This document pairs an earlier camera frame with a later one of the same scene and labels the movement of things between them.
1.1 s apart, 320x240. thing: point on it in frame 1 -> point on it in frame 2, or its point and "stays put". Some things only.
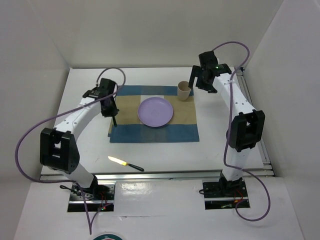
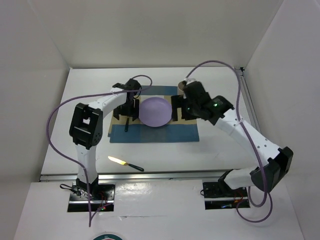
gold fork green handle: [114, 121] -> [126, 129]
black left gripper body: [110, 110] -> [127, 109]
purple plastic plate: [155, 111] stays put
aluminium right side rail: [268, 167] stays put
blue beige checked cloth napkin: [182, 127] stays put
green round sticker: [108, 237] stays put
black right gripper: [195, 72] -> [177, 101]
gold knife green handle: [125, 163] stays put
